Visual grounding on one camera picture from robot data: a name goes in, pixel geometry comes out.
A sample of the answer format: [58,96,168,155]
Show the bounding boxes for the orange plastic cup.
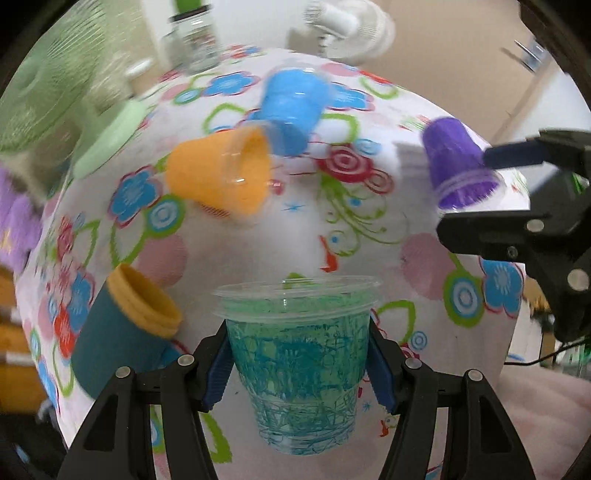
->
[165,124,273,218]

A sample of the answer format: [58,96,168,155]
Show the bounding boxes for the dark teal cup yellow rim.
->
[71,263,183,399]

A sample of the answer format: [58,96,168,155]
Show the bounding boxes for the glass mason jar mug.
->
[162,4,221,75]

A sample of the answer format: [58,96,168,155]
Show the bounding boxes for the purple plush toy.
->
[1,167,42,275]

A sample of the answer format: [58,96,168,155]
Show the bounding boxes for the purple plastic cup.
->
[422,117,502,210]

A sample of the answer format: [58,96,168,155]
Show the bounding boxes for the green desk fan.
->
[1,1,151,178]

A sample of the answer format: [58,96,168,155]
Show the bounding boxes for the green jar lid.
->
[174,0,204,14]

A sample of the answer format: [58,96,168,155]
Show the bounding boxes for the white small fan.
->
[287,0,396,67]

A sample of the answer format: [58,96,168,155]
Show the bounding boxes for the floral tablecloth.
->
[16,46,525,442]

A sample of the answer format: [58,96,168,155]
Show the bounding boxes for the wooden chair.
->
[1,267,47,414]

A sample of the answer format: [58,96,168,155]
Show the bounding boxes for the blue plastic cup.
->
[259,66,332,157]

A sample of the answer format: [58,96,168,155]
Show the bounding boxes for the clear cup teal scribbles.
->
[214,276,381,456]

